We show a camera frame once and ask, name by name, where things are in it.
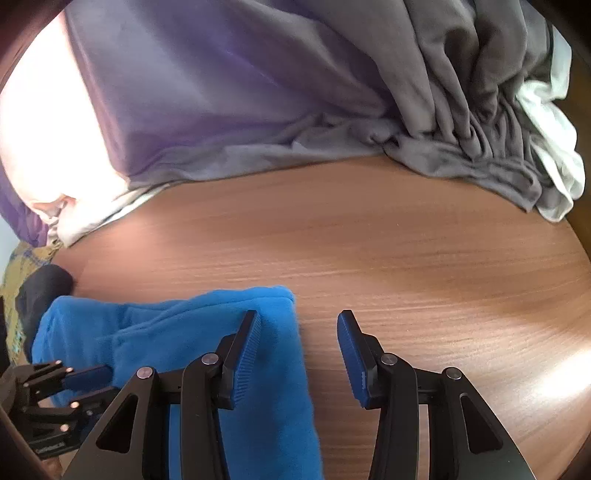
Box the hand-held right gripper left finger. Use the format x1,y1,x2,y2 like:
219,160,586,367
62,310,263,480

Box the yellow patterned cloth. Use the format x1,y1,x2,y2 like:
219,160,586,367
0,240,62,367

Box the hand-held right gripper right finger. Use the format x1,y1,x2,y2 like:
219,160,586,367
337,310,536,480

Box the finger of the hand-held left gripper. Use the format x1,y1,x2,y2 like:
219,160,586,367
67,387,122,421
62,364,112,392

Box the purple grey cloth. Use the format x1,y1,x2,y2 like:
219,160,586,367
0,0,407,247

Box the blue pants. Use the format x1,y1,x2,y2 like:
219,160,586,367
31,285,324,480

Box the white crumpled cloth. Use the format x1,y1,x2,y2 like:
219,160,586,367
515,25,587,223

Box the grey crumpled cloth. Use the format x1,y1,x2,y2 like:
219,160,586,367
369,0,561,214

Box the dark cloth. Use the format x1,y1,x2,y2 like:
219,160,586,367
15,265,75,354

